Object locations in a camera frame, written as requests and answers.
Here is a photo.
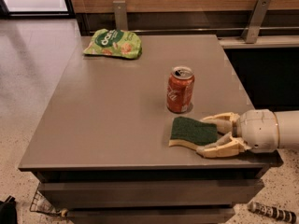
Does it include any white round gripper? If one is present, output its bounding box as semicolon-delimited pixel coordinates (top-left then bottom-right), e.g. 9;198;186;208
196;109;279;159

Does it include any green and yellow sponge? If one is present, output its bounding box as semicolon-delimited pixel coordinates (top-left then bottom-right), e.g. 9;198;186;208
168;117;218;150

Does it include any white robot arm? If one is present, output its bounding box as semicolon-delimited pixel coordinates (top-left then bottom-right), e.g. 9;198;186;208
196;109;299;158

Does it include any green rice chip bag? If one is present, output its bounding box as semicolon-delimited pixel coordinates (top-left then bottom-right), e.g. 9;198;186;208
83;29;142;60

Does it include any black bag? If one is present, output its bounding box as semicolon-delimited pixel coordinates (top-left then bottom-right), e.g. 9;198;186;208
0;196;18;224

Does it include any orange soda can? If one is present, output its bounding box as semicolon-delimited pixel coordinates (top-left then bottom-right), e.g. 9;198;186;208
166;66;194;113

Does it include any black and white cylinder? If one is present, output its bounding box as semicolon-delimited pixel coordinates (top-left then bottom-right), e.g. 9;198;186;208
248;202;298;224

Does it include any grey drawer cabinet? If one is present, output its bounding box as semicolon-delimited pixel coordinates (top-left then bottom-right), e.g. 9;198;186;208
20;35;282;224

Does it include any right metal bracket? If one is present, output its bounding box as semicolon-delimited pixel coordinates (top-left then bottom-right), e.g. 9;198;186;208
241;0;272;44

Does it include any metal bracket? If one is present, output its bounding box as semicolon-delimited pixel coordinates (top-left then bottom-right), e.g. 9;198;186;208
113;0;128;31
241;0;272;44

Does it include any metal rail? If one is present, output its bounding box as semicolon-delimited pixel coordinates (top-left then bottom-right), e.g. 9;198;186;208
134;26;299;36

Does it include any left metal bracket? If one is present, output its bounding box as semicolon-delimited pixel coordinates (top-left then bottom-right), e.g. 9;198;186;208
113;0;128;31

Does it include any wire basket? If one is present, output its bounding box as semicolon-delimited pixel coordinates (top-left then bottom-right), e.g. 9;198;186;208
30;188;68;217

